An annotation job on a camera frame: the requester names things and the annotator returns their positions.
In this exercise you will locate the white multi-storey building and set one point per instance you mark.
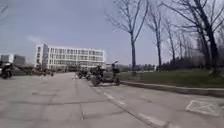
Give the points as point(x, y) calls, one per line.
point(70, 57)

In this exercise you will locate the grey low building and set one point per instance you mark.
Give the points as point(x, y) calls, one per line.
point(13, 59)

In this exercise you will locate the group of parked dark vehicles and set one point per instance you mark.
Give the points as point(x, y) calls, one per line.
point(86, 72)

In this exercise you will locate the dark hedge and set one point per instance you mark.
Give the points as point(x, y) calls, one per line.
point(181, 63)

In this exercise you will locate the grey stone kerb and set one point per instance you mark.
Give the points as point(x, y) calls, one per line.
point(173, 88)

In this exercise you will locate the row of bare trees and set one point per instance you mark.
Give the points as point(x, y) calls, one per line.
point(206, 36)

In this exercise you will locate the dark small wheeled vehicle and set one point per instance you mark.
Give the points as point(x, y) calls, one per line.
point(106, 76)

